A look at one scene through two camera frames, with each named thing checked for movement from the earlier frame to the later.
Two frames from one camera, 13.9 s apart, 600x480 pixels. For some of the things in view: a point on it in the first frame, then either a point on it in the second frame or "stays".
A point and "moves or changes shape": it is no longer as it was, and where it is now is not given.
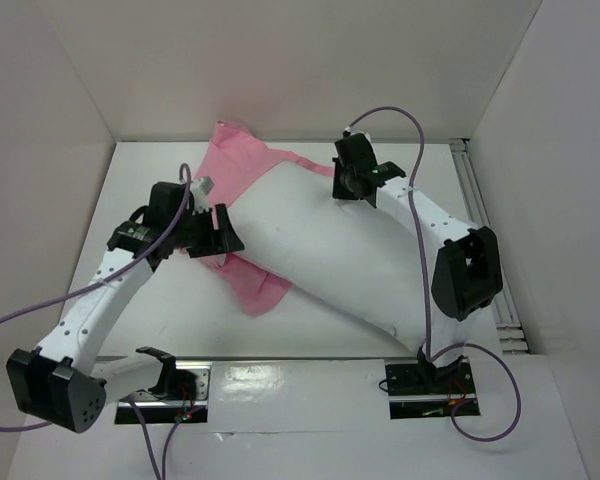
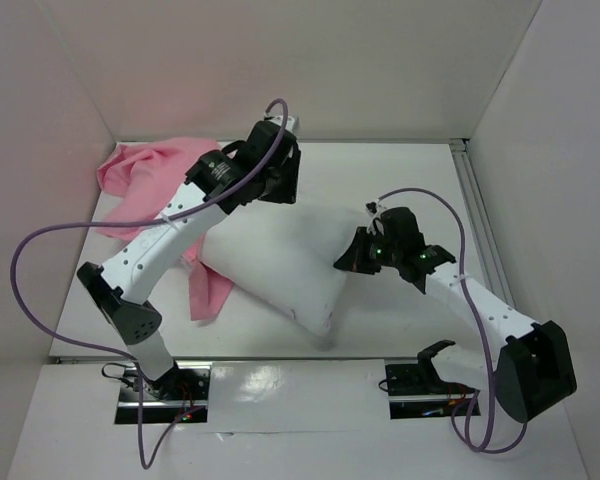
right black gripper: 353,181 → 362,251
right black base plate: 419,390 stays
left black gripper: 221,240 → 286,193
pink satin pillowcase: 233,160 → 136,181
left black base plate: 189,402 stays
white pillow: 345,253 moves or changes shape
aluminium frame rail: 511,335 stays
